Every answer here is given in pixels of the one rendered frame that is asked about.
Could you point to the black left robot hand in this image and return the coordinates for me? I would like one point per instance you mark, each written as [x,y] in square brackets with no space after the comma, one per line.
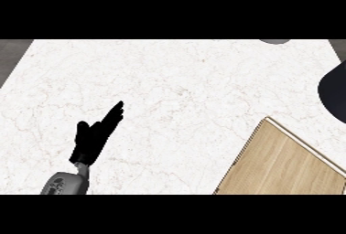
[92,138]

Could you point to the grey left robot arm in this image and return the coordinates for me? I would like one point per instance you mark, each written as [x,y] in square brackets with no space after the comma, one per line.
[67,182]

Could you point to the pale wooden tray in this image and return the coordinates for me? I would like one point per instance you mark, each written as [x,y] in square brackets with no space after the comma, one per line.
[284,164]

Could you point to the dark rounded pot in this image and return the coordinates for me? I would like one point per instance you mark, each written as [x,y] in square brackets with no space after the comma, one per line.
[336,91]

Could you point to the grey rounded object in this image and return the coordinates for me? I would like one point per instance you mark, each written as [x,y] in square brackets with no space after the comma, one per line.
[275,41]

